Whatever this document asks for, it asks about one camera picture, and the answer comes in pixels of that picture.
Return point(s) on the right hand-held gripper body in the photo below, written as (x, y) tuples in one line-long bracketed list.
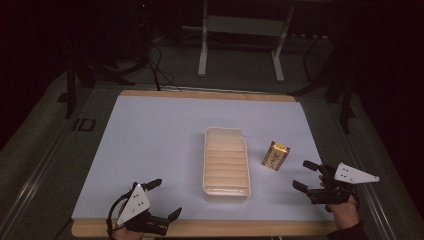
[(353, 176)]

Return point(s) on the person's right hand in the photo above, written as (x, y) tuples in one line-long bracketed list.
[(345, 215)]

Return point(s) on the white metal stand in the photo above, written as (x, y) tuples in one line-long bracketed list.
[(202, 50)]

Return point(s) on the pale blue table mat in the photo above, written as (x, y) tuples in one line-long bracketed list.
[(150, 133)]

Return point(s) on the black stand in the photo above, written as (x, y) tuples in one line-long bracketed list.
[(70, 93), (346, 106)]

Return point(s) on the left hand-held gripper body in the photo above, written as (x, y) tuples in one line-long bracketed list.
[(135, 203)]

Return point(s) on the person's left hand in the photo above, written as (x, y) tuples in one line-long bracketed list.
[(123, 235)]

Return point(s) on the yellow and red small box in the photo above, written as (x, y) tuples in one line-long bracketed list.
[(275, 156)]

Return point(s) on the white ribbed plastic tray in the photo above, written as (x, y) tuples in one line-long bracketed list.
[(226, 163)]

